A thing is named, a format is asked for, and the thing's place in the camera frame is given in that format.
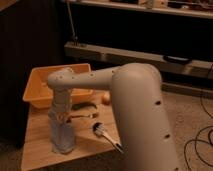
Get grey blue towel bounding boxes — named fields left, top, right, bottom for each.
left=48, top=111, right=75, bottom=154

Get orange round fruit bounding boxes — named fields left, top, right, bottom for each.
left=102, top=92, right=110, bottom=105

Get yellow plastic bin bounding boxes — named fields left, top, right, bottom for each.
left=23, top=65, right=93, bottom=109

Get small wooden stick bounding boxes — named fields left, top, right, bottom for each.
left=71, top=113, right=99, bottom=118

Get metal lamp pole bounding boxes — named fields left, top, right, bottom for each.
left=66, top=0, right=78, bottom=46

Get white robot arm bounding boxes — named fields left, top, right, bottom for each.
left=47, top=63, right=181, bottom=171

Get black cables on floor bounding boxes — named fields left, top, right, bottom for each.
left=183, top=63, right=213, bottom=171

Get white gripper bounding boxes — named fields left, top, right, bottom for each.
left=50, top=101, right=71, bottom=122

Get upper wooden shelf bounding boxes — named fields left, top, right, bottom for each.
left=62, top=0, right=213, bottom=19

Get grey low bench shelf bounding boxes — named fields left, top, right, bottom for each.
left=64, top=42, right=213, bottom=80

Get black remote on bench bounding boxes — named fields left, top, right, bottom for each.
left=163, top=56, right=192, bottom=65

